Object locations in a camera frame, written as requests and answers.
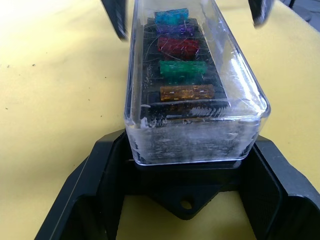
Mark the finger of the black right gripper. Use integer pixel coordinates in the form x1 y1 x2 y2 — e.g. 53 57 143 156
247 0 276 28
100 0 134 42

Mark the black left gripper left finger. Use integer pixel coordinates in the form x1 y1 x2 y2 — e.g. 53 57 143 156
33 131 138 240

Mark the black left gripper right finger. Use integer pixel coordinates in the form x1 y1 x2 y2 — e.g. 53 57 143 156
237 136 320 240

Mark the clear plastic fuse box cover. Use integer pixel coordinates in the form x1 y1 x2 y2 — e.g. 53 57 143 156
124 0 272 167

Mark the blue blade fuse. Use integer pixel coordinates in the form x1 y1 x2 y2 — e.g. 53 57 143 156
154 8 189 26

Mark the purple blade fuse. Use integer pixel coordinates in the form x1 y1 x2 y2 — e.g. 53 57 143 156
156 23 195 36

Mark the red blade fuse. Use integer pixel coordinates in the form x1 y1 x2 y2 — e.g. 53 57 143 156
157 36 201 55

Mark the green blade fuse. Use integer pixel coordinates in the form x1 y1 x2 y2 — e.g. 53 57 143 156
159 60 208 77

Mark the black fuse box base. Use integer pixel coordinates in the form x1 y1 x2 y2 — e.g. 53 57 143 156
130 16 254 221

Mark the amber blade fuse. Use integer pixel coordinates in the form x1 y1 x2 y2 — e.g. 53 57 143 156
159 84 216 102

